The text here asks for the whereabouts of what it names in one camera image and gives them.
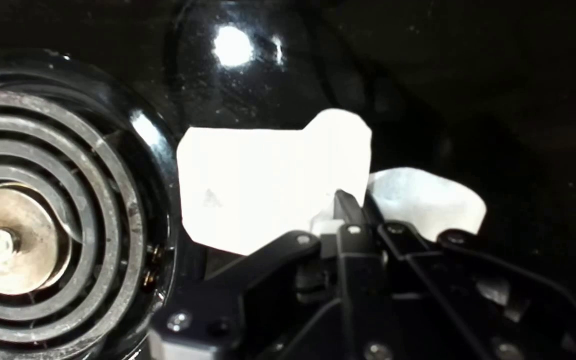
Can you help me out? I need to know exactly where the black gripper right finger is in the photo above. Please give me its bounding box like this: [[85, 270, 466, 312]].
[[357, 198, 576, 360]]

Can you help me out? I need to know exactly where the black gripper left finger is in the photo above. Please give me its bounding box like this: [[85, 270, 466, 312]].
[[149, 190, 364, 360]]

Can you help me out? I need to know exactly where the white cloth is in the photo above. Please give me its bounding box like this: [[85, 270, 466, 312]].
[[175, 105, 520, 307]]

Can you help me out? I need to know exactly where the black electric stove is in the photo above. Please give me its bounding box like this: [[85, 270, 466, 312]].
[[0, 0, 576, 360]]

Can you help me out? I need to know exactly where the black coil stove burner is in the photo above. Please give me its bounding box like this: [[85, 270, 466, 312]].
[[0, 47, 183, 360]]

